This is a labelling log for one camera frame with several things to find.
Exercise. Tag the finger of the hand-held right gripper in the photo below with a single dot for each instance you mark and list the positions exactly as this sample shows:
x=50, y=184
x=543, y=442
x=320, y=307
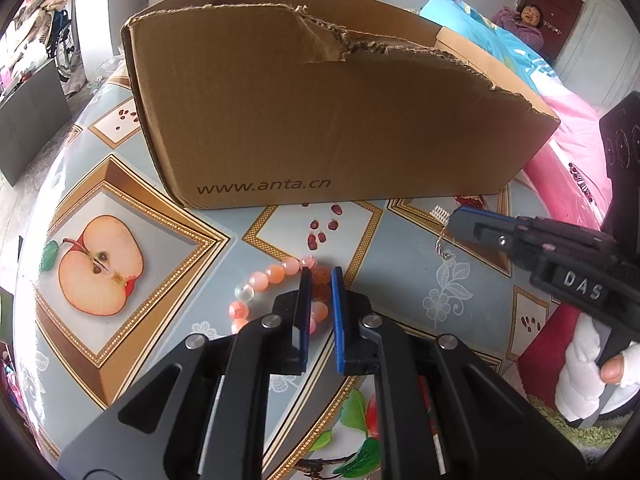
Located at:
x=490, y=215
x=465, y=227

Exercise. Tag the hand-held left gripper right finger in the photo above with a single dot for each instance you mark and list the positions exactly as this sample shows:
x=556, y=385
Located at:
x=338, y=320

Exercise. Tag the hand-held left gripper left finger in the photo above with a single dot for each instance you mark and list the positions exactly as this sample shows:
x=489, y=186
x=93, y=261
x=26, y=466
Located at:
x=306, y=310

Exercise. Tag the brown cardboard box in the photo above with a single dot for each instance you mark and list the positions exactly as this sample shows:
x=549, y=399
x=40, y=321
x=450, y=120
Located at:
x=325, y=120

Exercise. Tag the person's right hand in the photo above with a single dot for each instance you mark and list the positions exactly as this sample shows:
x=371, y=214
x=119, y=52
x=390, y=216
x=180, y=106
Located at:
x=575, y=375

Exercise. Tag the red cloth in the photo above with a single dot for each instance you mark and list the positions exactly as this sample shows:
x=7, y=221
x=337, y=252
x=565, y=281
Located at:
x=545, y=345

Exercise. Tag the pink quilt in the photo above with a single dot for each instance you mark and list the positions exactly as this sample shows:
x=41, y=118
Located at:
x=575, y=150

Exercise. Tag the green fluffy cloth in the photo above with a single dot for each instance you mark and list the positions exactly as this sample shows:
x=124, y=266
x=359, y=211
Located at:
x=550, y=412

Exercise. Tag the blue quilt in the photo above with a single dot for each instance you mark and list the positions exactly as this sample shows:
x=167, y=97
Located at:
x=500, y=40

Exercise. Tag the white panel door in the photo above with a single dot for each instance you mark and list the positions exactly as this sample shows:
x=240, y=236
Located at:
x=595, y=40

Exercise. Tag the brown wooden door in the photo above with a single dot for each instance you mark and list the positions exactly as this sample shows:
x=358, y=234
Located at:
x=555, y=10

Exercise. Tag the clear plastic bags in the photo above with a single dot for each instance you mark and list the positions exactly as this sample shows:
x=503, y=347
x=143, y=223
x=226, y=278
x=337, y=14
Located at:
x=110, y=67

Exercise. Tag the grey cabinet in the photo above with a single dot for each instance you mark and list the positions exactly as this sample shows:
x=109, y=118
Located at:
x=30, y=120

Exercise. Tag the wheelchair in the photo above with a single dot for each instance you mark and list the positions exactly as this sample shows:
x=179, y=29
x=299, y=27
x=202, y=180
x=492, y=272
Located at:
x=64, y=45

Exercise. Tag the pile of clothes and baskets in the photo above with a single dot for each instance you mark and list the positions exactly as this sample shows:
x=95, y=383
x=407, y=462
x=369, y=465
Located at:
x=35, y=10

